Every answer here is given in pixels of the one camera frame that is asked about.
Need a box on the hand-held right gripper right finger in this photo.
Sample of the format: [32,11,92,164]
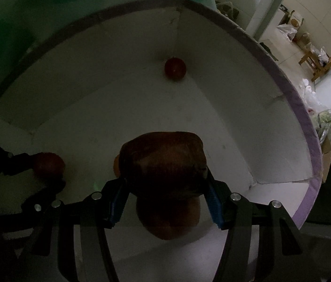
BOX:
[205,170,304,282]

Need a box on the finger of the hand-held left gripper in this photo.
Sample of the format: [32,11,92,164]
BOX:
[0,140,37,180]
[7,181,66,233]

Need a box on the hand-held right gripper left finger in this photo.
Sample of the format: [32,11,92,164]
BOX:
[19,178,128,282]

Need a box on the red tomato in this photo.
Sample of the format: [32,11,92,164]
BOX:
[34,152,66,180]
[164,57,187,80]

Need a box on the large orange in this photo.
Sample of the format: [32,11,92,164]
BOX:
[113,155,122,178]

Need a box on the dark red apple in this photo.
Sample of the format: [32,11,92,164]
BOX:
[119,132,209,240]

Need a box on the white foam box purple rim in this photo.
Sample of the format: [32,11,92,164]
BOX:
[0,0,323,271]

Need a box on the cardboard box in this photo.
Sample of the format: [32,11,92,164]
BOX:
[319,139,331,184]

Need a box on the bag of green vegetables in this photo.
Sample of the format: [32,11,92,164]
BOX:
[312,109,331,143]

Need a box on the wooden stool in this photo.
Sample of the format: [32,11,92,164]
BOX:
[298,48,331,82]

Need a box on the white plastic bag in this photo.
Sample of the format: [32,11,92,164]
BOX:
[277,24,299,42]

